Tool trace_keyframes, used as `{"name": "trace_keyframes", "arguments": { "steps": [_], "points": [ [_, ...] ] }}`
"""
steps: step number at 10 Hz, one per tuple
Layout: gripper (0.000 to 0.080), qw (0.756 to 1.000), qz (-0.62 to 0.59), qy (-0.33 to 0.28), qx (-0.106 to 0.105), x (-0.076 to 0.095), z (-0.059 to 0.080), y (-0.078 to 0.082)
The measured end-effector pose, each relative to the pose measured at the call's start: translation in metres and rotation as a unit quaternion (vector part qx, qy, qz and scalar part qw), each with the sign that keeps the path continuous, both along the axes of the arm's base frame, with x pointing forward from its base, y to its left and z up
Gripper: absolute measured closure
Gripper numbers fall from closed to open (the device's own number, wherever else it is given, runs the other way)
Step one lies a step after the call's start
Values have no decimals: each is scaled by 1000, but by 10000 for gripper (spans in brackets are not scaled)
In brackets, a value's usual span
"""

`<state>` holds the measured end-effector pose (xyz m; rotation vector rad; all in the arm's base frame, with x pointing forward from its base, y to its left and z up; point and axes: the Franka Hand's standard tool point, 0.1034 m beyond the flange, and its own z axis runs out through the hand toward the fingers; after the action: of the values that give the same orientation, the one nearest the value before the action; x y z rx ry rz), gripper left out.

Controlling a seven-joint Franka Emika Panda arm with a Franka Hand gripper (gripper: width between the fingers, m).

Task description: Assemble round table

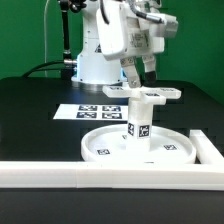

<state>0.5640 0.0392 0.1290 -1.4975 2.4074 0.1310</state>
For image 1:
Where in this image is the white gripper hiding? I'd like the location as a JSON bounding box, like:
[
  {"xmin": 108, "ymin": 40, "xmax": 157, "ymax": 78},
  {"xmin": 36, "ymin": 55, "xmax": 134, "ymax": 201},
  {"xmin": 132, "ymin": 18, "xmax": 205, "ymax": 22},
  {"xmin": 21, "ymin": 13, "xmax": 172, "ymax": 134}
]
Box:
[{"xmin": 96, "ymin": 1, "xmax": 178, "ymax": 88}]

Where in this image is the white cross-shaped table base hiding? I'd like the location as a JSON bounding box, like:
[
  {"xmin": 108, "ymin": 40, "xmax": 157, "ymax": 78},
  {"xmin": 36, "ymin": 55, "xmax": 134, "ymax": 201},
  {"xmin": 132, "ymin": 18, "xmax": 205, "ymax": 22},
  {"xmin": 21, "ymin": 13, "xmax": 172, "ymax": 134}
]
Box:
[{"xmin": 103, "ymin": 86, "xmax": 181, "ymax": 105}]

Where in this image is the white round table top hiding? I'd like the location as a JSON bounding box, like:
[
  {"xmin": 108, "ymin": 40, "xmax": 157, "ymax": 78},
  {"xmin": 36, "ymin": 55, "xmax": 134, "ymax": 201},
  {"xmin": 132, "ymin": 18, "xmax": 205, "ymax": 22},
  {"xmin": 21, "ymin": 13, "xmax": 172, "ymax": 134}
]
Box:
[{"xmin": 81, "ymin": 124, "xmax": 196, "ymax": 165}]

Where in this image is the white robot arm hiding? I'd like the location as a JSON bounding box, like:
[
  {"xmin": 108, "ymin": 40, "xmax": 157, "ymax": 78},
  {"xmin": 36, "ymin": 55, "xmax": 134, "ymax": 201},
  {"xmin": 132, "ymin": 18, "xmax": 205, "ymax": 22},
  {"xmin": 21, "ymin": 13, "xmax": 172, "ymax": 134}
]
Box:
[{"xmin": 72, "ymin": 0, "xmax": 178, "ymax": 90}]

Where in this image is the white sheet with markers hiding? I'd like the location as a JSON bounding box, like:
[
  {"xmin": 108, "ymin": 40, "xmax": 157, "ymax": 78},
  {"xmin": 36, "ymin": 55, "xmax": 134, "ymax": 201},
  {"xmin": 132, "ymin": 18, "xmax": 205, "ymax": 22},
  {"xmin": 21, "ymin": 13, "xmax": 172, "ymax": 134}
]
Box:
[{"xmin": 53, "ymin": 104, "xmax": 128, "ymax": 121}]

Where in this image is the white L-shaped border fence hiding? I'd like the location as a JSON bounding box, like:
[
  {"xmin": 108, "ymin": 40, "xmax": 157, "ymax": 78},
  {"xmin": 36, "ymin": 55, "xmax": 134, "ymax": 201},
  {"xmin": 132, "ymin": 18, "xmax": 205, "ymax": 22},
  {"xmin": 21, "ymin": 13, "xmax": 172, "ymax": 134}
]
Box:
[{"xmin": 0, "ymin": 130, "xmax": 224, "ymax": 191}]

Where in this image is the black cable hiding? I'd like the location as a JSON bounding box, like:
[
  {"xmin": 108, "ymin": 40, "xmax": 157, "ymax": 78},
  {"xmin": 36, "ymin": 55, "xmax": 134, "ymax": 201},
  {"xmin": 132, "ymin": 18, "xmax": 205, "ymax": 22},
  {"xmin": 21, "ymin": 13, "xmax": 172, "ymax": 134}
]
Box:
[{"xmin": 21, "ymin": 60, "xmax": 66, "ymax": 79}]

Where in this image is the white thin cable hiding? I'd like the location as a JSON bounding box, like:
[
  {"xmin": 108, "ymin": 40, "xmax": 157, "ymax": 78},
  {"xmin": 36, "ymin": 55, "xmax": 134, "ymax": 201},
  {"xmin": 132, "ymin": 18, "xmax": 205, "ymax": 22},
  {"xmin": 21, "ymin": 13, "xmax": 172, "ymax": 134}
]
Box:
[{"xmin": 43, "ymin": 0, "xmax": 52, "ymax": 79}]

